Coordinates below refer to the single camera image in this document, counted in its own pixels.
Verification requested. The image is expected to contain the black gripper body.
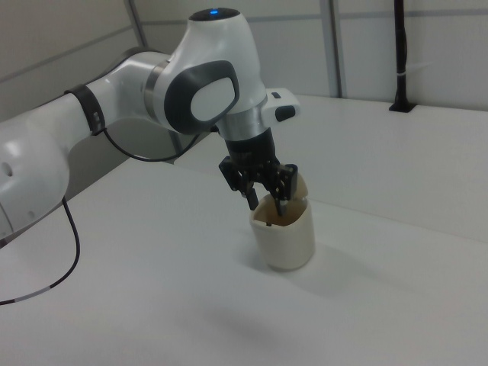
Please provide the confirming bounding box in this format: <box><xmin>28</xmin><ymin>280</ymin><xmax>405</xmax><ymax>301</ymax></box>
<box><xmin>223</xmin><ymin>128</ymin><xmax>282</xmax><ymax>171</ymax></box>

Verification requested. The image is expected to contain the small cream trash can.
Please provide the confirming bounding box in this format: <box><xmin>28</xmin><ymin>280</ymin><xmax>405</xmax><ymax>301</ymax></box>
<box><xmin>249</xmin><ymin>174</ymin><xmax>317</xmax><ymax>272</ymax></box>

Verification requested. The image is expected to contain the black pole with base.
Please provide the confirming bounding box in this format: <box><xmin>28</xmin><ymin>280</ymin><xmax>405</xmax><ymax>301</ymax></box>
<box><xmin>388</xmin><ymin>0</ymin><xmax>417</xmax><ymax>114</ymax></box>

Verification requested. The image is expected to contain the grey partition post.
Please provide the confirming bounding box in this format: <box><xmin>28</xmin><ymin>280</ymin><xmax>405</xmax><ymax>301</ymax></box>
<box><xmin>328</xmin><ymin>0</ymin><xmax>343</xmax><ymax>99</ymax></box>
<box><xmin>124</xmin><ymin>0</ymin><xmax>149</xmax><ymax>48</ymax></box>

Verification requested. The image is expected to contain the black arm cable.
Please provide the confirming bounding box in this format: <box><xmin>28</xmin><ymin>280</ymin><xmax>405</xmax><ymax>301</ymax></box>
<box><xmin>0</xmin><ymin>125</ymin><xmax>220</xmax><ymax>306</ymax></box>

